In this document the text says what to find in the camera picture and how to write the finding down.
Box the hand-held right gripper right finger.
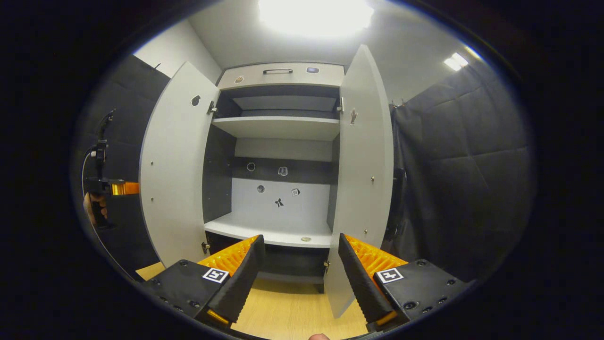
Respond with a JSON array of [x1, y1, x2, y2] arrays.
[[338, 234, 468, 333]]

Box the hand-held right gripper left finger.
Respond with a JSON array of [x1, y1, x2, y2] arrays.
[[141, 235, 266, 329]]

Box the grey shoe cabinet door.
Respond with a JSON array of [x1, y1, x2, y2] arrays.
[[139, 61, 221, 269], [324, 45, 395, 319]]

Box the grey double-door shoe cabinet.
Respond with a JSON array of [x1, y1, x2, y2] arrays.
[[202, 61, 346, 294]]

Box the grey cabinet shelf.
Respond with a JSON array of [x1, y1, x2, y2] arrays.
[[204, 212, 334, 249], [211, 116, 341, 142]]

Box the grey cabinet drawer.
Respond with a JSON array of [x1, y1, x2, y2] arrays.
[[218, 62, 345, 91]]

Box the black backdrop cloth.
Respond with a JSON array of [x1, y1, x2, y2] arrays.
[[385, 56, 537, 284], [75, 54, 171, 277]]

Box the small ceiling light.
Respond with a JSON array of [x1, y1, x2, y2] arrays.
[[443, 52, 470, 72]]

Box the large ceiling light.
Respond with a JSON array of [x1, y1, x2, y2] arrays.
[[259, 0, 375, 38]]

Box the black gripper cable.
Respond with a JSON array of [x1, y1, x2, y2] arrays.
[[81, 150, 137, 282]]

